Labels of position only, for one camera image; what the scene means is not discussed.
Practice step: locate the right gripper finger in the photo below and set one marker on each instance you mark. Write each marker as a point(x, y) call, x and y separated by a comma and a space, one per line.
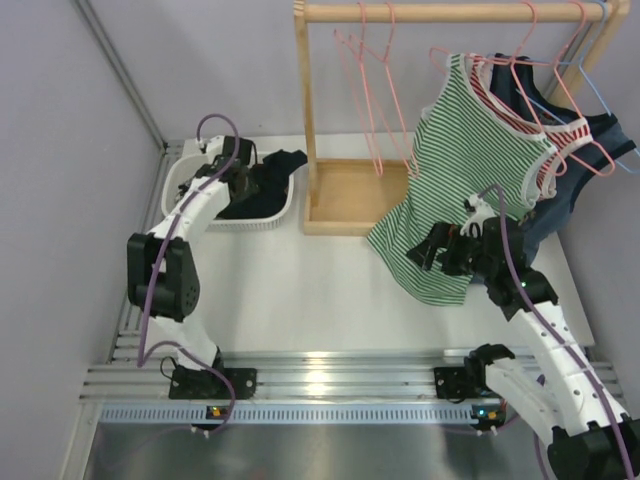
point(424, 255)
point(438, 237)

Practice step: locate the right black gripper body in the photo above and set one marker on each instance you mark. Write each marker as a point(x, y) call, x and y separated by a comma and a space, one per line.
point(464, 254)

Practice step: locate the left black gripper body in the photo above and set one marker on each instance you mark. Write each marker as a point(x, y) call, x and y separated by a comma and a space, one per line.
point(249, 182)

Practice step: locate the navy maroon tank top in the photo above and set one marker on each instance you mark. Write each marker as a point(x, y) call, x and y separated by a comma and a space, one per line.
point(272, 177)

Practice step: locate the pink hanger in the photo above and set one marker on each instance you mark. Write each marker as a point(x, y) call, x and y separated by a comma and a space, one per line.
point(357, 90)
point(408, 159)
point(518, 13)
point(520, 45)

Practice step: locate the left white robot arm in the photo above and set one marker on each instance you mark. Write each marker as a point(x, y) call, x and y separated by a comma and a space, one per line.
point(162, 278)

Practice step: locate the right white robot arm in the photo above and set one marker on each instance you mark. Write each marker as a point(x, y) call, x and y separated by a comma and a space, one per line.
point(586, 432)

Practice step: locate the green striped tank top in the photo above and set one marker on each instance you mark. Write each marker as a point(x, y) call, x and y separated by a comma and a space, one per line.
point(462, 147)

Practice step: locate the red striped tank top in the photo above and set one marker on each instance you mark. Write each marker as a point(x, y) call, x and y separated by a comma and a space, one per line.
point(510, 93)

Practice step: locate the dark blue tank top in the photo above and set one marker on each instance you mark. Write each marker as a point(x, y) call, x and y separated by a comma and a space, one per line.
point(550, 216)

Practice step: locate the pink hanger under green top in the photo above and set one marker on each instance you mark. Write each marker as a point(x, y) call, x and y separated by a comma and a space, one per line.
point(520, 45)

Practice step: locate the pink hanger under red top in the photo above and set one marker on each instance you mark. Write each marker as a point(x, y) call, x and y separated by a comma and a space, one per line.
point(518, 13)

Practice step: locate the blue hanger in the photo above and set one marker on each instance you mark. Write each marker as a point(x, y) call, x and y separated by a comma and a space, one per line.
point(597, 80)

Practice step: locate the white plastic basket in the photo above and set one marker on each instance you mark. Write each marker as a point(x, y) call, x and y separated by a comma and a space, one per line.
point(182, 172)

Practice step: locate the wooden clothes rack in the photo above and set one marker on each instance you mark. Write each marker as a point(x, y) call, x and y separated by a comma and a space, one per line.
point(347, 196)

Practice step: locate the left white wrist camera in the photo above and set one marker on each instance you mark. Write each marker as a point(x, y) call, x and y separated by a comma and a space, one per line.
point(220, 144)

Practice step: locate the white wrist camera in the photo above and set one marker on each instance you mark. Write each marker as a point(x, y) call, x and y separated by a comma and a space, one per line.
point(478, 212)
point(220, 144)

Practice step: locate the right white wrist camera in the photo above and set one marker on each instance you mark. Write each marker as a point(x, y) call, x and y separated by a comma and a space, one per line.
point(478, 212)

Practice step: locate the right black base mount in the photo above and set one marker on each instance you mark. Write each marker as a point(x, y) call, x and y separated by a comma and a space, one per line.
point(456, 384)

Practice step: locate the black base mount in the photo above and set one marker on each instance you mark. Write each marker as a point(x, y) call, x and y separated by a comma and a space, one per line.
point(240, 382)
point(456, 384)

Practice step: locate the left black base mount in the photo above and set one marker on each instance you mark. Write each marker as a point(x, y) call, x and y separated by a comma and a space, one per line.
point(240, 382)

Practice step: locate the aluminium rail frame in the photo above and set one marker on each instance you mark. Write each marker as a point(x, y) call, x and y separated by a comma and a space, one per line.
point(320, 317)

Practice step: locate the slotted grey cable duct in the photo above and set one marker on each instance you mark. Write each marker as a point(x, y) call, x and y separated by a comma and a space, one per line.
point(302, 414)

